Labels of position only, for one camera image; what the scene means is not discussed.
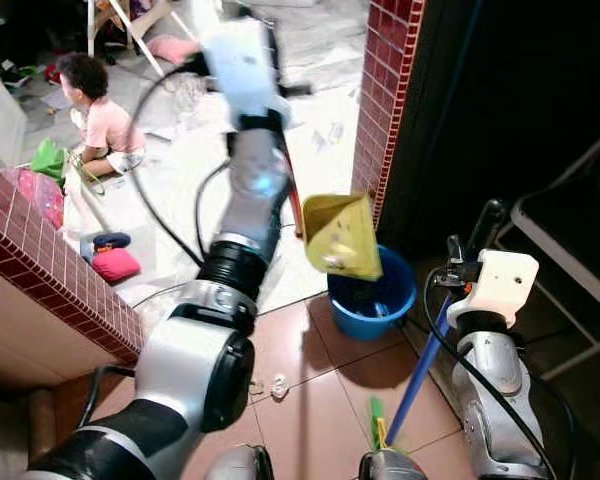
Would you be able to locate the white chair frame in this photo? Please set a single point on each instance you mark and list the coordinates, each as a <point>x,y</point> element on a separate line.
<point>130,25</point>

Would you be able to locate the pink pillow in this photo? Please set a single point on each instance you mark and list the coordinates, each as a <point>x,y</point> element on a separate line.
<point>172,48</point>

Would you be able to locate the blue plastic bucket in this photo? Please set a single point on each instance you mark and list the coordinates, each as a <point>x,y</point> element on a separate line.
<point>372,300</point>

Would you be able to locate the white crumpled wrapper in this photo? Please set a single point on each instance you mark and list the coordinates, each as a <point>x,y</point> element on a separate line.
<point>279,386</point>

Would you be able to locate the dark blue soft item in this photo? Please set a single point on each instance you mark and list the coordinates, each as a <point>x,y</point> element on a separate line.
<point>108,240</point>

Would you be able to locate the pink patterned bag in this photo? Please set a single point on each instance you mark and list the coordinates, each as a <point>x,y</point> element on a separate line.
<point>38,195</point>

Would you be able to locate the grey robot leg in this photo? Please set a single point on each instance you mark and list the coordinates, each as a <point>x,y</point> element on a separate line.
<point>390,467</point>
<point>238,464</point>

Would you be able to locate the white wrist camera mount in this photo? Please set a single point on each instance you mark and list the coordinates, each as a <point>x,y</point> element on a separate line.
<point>502,283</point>
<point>242,65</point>

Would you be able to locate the small white scrap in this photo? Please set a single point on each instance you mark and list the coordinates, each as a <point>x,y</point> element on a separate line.
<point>255,386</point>

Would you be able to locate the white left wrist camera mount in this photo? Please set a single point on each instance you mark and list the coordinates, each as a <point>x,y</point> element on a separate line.
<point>242,65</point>

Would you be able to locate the child in pink shirt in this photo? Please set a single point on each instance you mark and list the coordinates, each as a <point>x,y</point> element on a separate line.
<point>105,120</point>

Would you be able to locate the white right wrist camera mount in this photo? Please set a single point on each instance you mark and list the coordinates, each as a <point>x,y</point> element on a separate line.
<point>502,283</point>

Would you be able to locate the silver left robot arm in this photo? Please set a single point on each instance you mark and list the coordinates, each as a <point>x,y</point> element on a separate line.
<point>195,370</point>

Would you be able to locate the small pink cushion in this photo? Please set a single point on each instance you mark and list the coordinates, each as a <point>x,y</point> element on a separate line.
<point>113,264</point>

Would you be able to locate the grey right robot leg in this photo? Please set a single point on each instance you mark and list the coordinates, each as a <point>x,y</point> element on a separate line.
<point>390,467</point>

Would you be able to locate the grey left robot leg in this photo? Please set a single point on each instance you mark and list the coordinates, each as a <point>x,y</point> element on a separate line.
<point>238,464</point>

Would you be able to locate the dark folding chair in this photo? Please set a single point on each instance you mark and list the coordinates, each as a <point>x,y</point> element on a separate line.
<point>565,235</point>

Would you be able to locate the green bag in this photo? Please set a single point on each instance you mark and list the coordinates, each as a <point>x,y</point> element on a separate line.
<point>48,160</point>

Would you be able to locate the white plastic bag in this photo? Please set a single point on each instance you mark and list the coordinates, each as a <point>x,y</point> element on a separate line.
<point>80,205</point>

